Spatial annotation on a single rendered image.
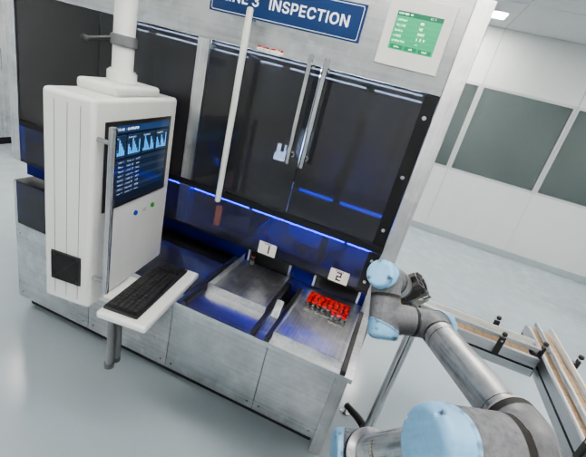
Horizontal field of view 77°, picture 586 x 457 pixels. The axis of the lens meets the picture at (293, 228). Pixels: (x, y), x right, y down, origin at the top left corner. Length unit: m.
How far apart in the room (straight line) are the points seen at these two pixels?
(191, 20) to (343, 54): 0.63
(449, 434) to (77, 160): 1.20
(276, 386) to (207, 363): 0.40
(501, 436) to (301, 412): 1.51
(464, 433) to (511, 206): 5.79
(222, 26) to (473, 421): 1.49
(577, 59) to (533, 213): 2.05
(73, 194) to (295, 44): 0.93
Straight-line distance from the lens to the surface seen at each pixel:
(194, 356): 2.18
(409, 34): 1.43
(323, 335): 1.47
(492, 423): 0.67
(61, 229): 1.48
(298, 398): 2.03
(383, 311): 0.94
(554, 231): 6.56
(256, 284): 1.65
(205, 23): 1.69
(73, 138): 1.34
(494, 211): 6.31
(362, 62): 1.45
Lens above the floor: 1.75
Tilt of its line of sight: 22 degrees down
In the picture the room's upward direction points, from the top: 15 degrees clockwise
